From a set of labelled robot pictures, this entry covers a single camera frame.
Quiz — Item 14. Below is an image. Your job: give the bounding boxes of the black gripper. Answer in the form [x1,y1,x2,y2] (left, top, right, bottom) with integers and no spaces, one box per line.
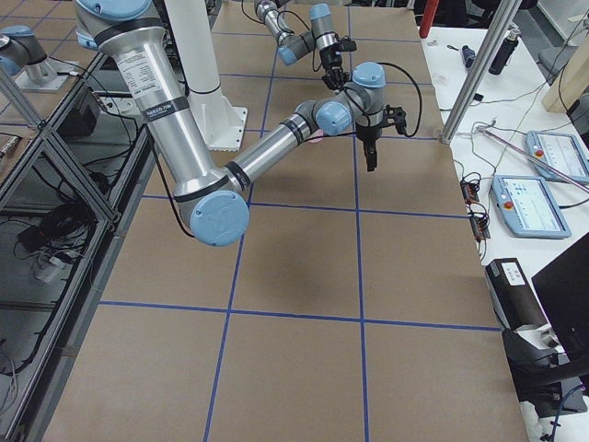
[318,38,357,90]
[356,122,383,172]

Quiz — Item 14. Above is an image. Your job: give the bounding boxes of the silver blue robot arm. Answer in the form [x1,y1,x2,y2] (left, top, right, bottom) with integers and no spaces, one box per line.
[75,1,386,247]
[254,1,357,90]

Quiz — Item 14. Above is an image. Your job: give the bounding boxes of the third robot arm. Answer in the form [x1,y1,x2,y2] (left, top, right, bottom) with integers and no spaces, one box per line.
[1,25,69,92]

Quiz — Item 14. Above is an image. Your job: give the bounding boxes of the small electronics board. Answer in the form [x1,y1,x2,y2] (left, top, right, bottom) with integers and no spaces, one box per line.
[460,180,480,204]

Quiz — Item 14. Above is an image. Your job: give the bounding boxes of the red cylinder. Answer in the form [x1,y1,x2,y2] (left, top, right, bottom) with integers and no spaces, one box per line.
[419,0,439,39]

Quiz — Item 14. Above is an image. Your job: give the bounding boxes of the near teach pendant tablet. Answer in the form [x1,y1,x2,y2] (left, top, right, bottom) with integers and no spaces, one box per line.
[491,175,572,239]

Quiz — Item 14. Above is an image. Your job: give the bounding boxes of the teach pendant tablet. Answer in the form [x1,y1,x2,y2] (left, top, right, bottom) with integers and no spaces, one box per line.
[491,175,572,239]
[525,132,588,184]

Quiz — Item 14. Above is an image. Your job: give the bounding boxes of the black water bottle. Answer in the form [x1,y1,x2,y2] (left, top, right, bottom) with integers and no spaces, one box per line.
[488,29,521,76]

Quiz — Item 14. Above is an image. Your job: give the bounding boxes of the far teach pendant tablet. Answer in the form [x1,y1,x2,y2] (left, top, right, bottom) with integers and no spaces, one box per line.
[525,132,588,184]

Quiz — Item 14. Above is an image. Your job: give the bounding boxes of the brown cardboard box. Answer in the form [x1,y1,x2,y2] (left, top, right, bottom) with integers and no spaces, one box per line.
[485,258,548,332]

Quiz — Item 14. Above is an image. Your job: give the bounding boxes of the black monitor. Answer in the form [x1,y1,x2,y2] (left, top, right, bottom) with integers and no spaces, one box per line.
[532,234,588,357]

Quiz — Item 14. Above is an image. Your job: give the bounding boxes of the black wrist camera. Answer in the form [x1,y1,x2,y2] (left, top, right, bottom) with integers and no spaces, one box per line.
[384,105,409,137]

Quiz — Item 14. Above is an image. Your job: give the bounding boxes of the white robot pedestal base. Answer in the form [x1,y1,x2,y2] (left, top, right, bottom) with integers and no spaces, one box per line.
[165,0,248,151]

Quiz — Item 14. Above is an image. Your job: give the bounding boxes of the aluminium frame post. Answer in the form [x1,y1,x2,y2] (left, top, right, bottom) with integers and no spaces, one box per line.
[440,0,522,145]

